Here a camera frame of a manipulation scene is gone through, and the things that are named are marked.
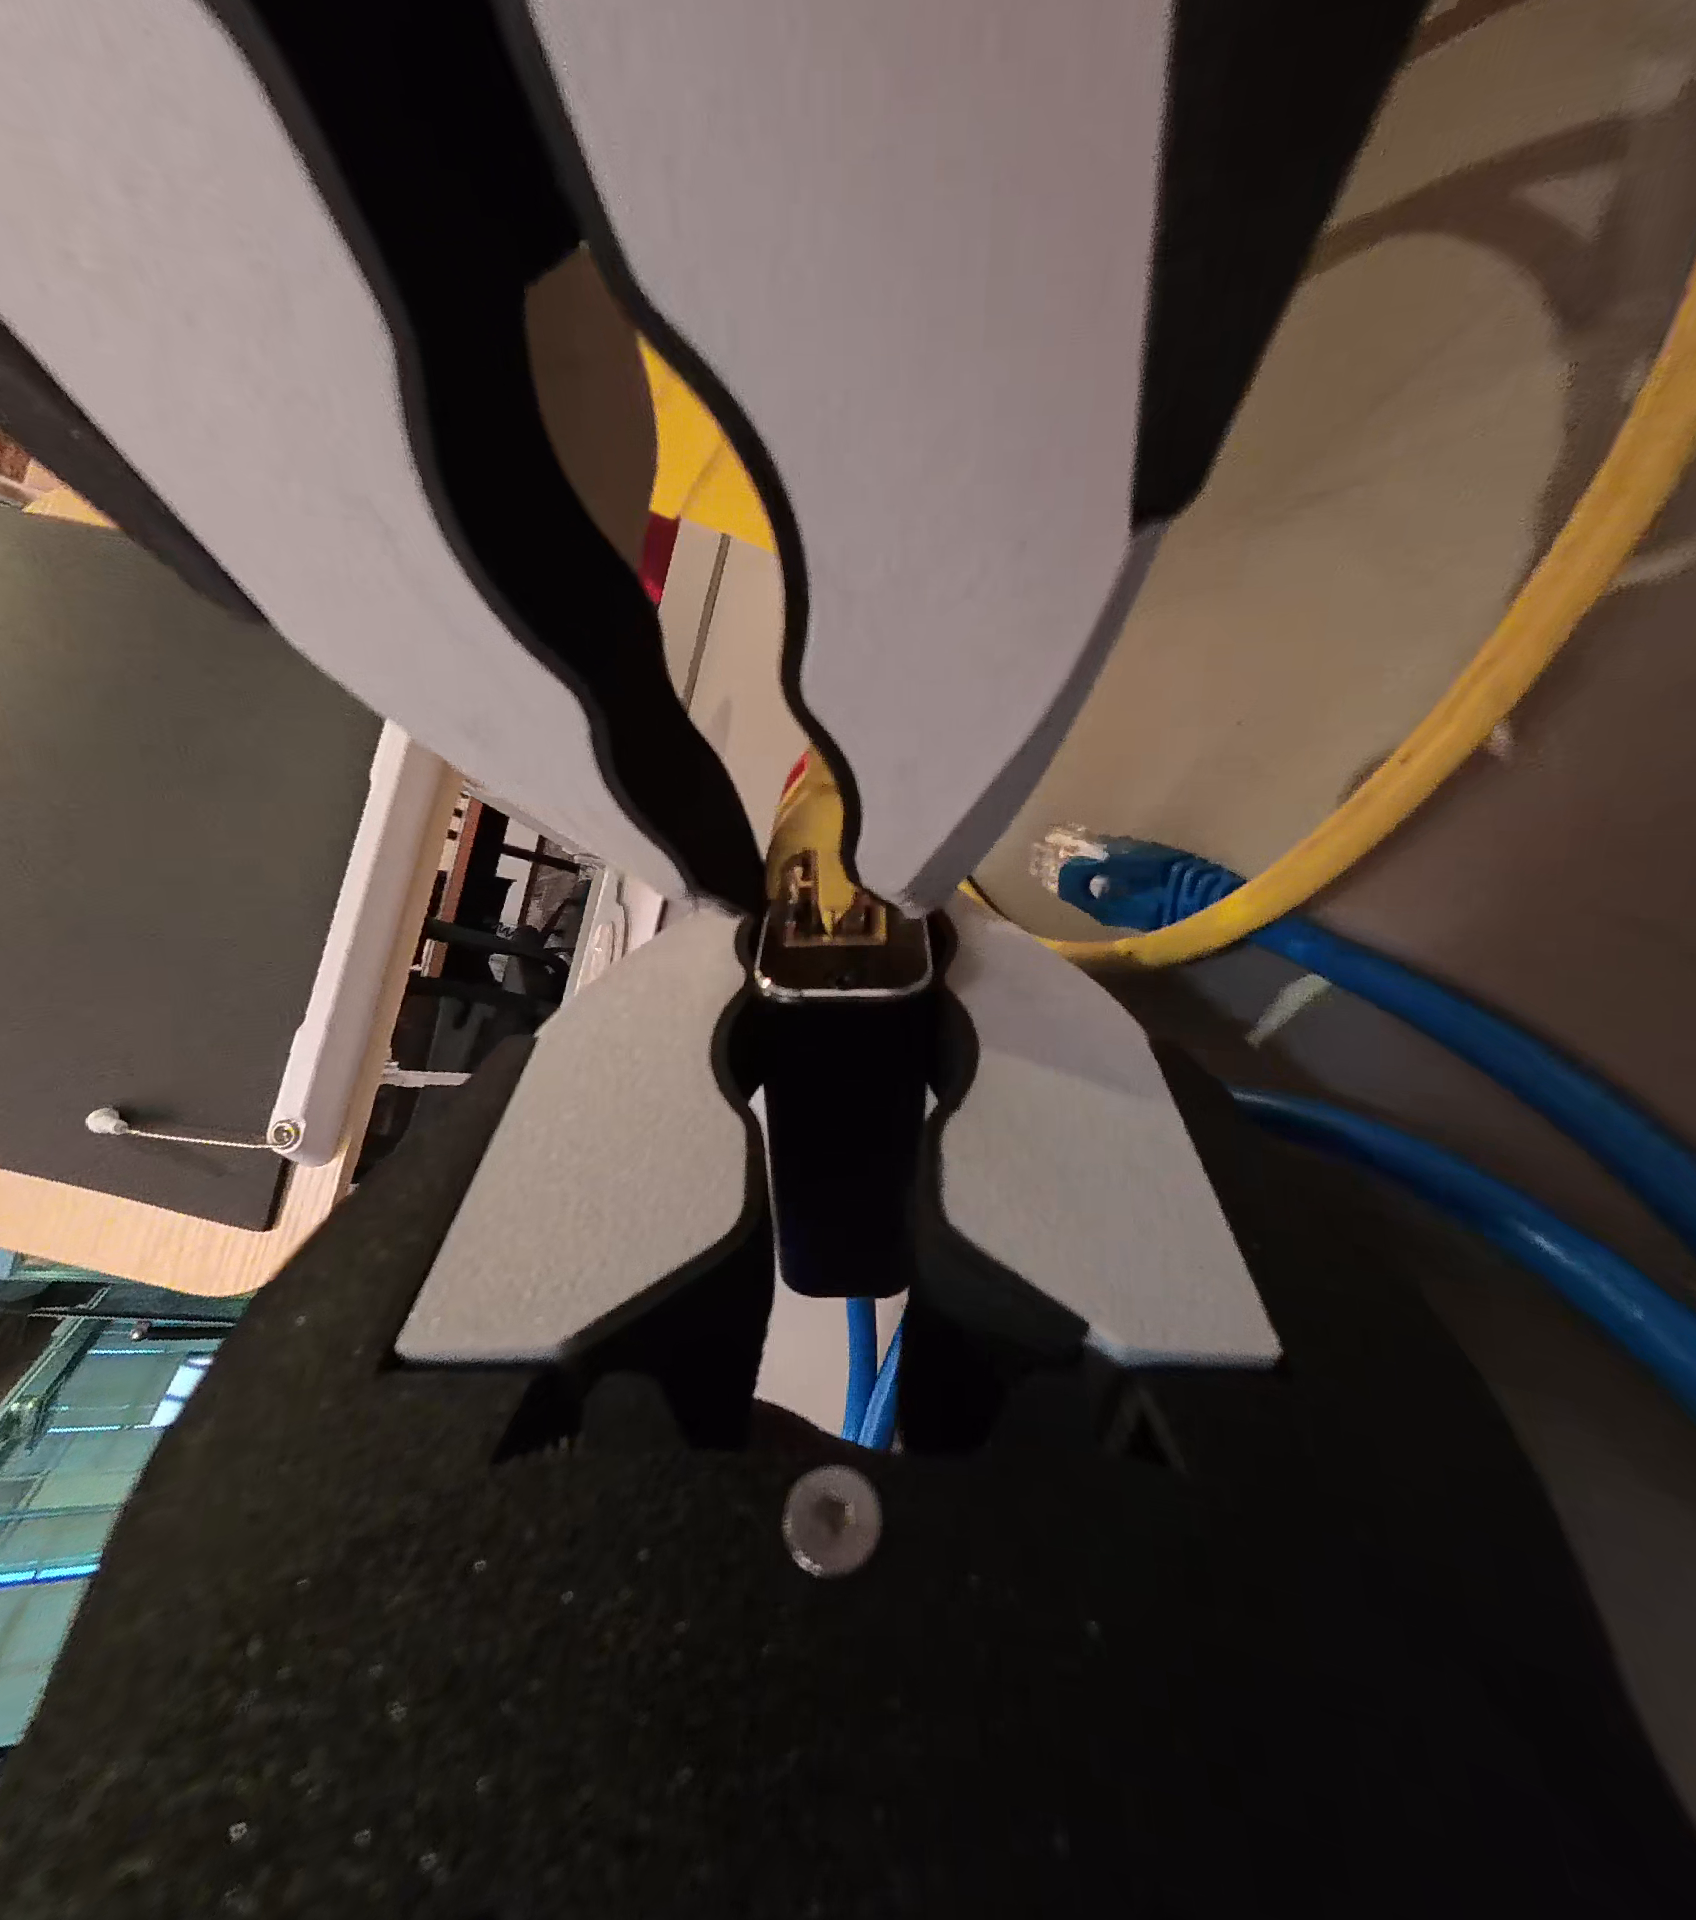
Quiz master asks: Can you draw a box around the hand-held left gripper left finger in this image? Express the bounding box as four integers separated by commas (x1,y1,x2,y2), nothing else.
397,917,766,1451

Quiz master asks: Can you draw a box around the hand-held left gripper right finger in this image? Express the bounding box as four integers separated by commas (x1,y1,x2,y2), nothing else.
906,910,1286,1451

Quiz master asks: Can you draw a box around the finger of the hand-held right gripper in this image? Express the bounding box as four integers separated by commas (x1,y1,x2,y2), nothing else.
495,0,1181,917
0,0,774,917

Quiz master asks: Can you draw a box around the black ethernet splitter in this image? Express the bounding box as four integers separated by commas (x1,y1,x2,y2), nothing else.
756,847,941,1294

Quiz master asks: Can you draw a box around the red ethernet cable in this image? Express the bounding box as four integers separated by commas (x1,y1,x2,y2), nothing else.
634,510,818,805

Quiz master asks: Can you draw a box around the blue ethernet cable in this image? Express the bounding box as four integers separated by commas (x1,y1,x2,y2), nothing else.
849,823,1696,1533

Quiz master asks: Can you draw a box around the yellow ethernet cable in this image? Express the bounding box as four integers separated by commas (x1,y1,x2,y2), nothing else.
634,0,1696,964

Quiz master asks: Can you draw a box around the black wood-framed board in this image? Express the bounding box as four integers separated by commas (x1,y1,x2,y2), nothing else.
0,488,386,1293

